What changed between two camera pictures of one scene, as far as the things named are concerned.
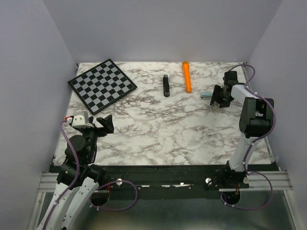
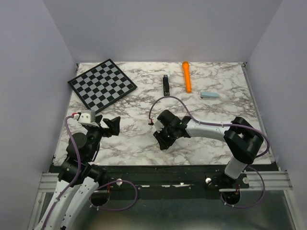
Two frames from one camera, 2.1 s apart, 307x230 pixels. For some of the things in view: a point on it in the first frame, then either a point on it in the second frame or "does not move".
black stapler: x=166 y=86 does not move
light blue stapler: x=206 y=95 does not move
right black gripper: x=215 y=97 to x=164 y=144
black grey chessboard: x=100 y=86 does not move
